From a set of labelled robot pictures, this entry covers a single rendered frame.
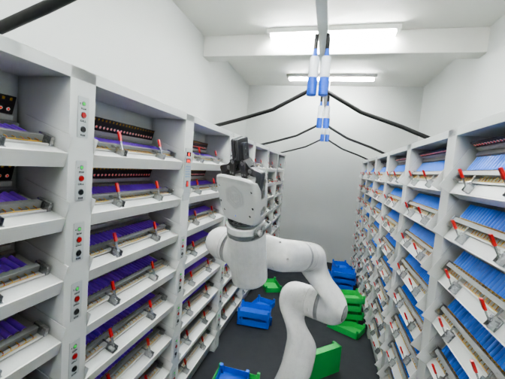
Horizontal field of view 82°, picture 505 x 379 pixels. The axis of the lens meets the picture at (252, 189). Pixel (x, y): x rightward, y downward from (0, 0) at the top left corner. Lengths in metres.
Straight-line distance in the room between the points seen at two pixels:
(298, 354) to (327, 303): 0.19
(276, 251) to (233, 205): 0.23
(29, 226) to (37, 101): 0.38
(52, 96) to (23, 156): 0.23
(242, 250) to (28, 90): 0.83
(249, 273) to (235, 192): 0.18
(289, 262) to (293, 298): 0.29
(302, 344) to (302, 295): 0.15
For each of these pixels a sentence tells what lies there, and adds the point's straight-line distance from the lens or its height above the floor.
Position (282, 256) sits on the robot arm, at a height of 1.27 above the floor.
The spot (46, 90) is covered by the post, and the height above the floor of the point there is 1.66.
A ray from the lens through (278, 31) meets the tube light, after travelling 3.35.
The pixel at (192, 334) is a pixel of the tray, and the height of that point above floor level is 0.34.
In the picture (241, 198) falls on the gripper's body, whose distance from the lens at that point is 0.57.
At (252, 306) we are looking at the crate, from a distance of 3.16.
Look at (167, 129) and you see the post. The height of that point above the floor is 1.65.
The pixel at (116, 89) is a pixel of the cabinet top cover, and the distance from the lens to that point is 1.17.
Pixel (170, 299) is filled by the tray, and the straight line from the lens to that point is 1.76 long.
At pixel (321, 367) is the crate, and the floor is 0.09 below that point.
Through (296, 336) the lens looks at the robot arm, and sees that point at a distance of 1.05.
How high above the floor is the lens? 1.49
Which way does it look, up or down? 4 degrees down
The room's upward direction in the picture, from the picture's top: 5 degrees clockwise
